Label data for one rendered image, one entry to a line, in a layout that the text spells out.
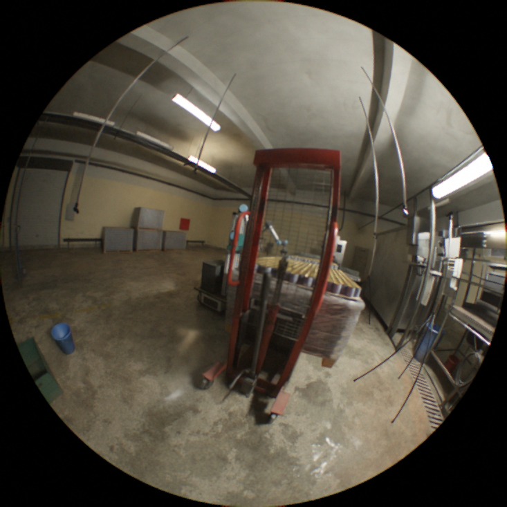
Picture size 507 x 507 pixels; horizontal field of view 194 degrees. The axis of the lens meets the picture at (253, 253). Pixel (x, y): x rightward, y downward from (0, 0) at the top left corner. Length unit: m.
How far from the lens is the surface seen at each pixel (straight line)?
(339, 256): 7.63
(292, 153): 1.02
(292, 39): 3.45
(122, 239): 7.28
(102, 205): 8.75
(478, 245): 2.82
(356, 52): 3.58
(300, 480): 1.56
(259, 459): 1.48
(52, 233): 8.95
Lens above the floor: 1.45
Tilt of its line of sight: 7 degrees down
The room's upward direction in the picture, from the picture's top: 9 degrees clockwise
